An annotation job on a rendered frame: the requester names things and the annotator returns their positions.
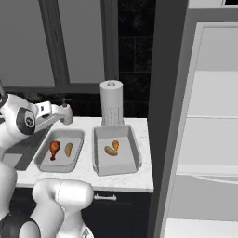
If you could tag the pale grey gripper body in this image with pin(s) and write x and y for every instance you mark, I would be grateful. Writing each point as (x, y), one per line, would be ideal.
(63, 114)

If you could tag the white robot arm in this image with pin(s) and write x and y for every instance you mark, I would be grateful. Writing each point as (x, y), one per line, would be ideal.
(59, 198)

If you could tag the large brown chicken drumstick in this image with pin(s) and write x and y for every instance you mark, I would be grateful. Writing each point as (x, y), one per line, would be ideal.
(55, 146)

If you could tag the slim tan sweet potato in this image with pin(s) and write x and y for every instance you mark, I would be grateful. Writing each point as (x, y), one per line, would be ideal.
(68, 149)

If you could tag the grey rectangular tupperware tray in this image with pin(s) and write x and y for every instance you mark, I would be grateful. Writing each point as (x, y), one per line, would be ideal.
(124, 161)
(59, 165)

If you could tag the small orange chicken drumstick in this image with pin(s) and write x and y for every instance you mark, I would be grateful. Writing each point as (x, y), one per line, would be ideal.
(115, 144)

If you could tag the plump tan sweet potato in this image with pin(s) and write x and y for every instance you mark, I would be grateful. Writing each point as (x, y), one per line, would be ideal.
(111, 151)

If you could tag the black sink tap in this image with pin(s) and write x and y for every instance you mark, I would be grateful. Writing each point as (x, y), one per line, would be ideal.
(64, 101)

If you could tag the white paper towel roll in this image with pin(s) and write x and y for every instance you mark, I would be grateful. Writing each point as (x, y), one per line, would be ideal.
(111, 99)

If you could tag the dark lower cupboard front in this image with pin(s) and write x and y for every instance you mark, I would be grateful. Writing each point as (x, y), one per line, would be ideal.
(124, 217)

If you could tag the grey fridge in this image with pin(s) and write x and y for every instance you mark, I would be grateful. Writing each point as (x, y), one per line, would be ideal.
(198, 124)

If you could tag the white cupboard above fridge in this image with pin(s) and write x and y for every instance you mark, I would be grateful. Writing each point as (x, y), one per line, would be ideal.
(207, 3)

